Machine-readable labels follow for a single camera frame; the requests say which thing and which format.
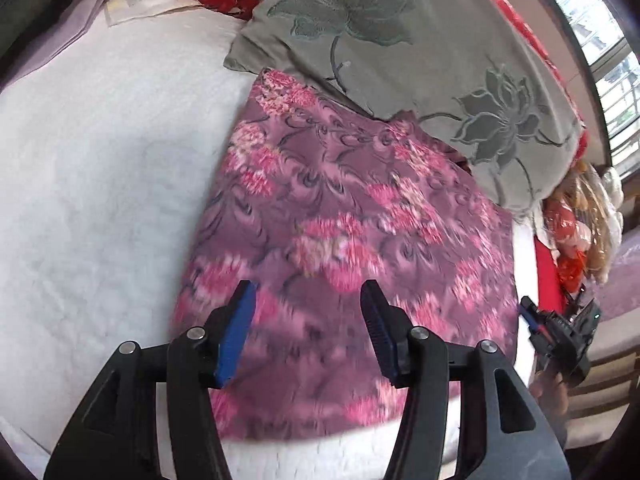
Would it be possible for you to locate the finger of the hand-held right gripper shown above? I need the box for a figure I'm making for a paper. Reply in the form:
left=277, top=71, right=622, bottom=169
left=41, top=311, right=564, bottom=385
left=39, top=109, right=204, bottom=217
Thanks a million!
left=517, top=295, right=543, bottom=333

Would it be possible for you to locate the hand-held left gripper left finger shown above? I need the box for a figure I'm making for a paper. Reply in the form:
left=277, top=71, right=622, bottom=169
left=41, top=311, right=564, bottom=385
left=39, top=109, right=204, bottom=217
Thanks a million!
left=44, top=280, right=258, bottom=480

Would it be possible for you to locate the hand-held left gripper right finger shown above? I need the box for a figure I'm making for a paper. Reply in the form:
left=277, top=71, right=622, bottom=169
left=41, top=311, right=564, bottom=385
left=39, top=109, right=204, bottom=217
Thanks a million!
left=360, top=280, right=573, bottom=480

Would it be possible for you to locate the purple floral shirt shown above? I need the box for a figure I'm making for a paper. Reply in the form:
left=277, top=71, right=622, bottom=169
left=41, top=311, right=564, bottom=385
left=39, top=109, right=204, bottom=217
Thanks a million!
left=172, top=69, right=519, bottom=443

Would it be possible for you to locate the person's right hand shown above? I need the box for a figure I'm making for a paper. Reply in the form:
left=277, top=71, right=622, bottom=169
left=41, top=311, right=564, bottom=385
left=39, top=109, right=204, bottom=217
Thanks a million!
left=530, top=357, right=570, bottom=417

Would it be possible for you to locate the plain red cloth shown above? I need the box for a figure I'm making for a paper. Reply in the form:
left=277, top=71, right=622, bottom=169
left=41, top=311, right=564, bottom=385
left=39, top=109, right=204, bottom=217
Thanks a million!
left=534, top=235, right=567, bottom=302

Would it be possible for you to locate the doll in plastic wrap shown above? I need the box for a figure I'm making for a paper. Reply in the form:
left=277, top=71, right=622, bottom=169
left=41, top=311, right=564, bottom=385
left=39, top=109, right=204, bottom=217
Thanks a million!
left=542, top=160, right=626, bottom=292

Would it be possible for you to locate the white quilted bed cover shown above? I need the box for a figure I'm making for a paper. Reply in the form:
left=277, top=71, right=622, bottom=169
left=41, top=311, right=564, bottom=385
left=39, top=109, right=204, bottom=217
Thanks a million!
left=0, top=7, right=538, bottom=480

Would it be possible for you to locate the barred window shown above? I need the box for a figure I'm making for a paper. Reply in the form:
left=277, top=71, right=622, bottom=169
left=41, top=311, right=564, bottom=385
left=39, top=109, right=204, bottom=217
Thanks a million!
left=537, top=0, right=640, bottom=177

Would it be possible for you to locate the grey floral pillow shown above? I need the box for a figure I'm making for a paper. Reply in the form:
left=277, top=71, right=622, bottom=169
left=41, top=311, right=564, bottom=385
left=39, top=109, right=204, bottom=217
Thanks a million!
left=223, top=0, right=585, bottom=222

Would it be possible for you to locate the lavender paper sheet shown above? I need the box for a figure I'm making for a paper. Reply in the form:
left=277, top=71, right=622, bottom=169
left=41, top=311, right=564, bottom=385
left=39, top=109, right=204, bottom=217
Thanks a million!
left=0, top=0, right=120, bottom=88

